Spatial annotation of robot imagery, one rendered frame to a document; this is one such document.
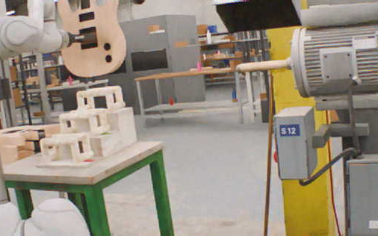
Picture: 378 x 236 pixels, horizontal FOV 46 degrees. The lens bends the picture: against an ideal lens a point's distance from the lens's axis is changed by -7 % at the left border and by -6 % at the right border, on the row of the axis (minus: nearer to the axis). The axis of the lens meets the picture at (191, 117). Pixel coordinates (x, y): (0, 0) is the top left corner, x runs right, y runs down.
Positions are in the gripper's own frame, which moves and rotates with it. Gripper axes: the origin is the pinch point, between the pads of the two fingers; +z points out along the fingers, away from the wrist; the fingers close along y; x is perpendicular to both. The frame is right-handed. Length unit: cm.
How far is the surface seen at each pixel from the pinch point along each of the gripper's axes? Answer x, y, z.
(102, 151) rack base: -50, 14, -21
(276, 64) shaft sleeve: -21, 90, -16
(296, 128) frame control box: -39, 102, -50
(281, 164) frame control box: -50, 96, -49
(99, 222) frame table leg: -72, 24, -46
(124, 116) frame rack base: -38.7, 13.9, 0.9
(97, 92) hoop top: -26.1, 3.5, -3.1
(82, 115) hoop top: -34.0, 4.7, -18.9
